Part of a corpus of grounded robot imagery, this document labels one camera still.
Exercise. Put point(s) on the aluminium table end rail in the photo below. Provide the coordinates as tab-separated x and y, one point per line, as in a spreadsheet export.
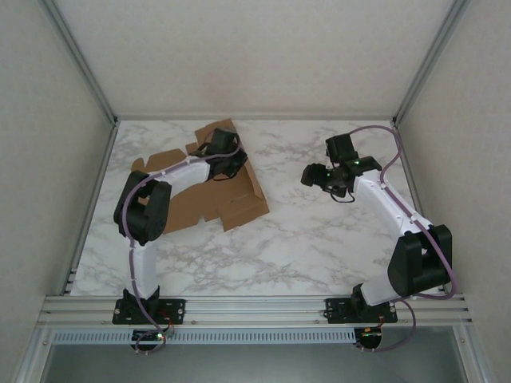
255	118

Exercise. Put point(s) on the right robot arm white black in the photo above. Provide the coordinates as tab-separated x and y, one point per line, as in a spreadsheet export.
375	199

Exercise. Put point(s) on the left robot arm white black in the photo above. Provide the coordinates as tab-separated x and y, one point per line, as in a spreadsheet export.
147	267

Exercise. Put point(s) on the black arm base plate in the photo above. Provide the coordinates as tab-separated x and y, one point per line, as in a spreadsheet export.
175	309
339	311

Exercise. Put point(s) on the brown cardboard paper box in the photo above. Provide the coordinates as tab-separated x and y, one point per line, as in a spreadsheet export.
243	207

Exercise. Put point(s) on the aluminium frame leg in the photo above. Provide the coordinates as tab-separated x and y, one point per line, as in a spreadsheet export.
473	355
35	355

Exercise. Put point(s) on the aluminium frame post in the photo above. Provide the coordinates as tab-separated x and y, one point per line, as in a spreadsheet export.
428	60
82	60

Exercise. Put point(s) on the aluminium mounting rail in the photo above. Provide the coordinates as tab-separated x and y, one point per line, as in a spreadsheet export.
255	311

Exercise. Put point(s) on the small circuit board with LED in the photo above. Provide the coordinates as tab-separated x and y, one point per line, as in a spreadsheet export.
371	337
149	337

